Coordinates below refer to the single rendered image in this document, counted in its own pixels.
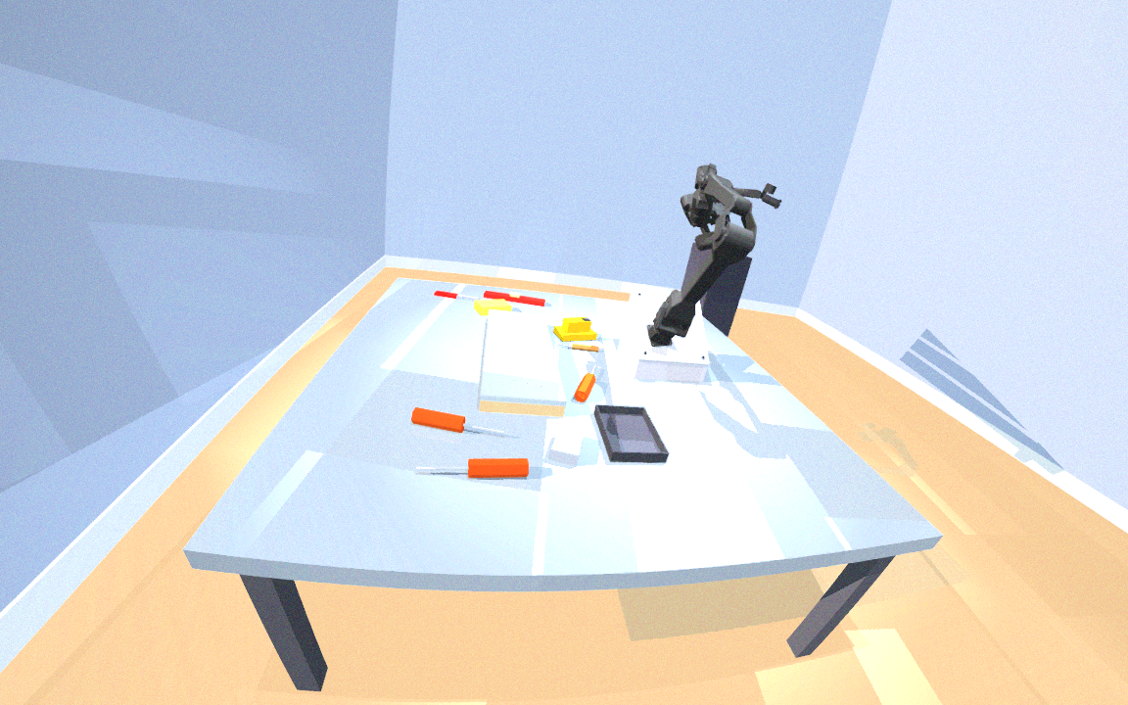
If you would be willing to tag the red flat bar with white rectangle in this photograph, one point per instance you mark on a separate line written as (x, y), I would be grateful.
(514, 297)

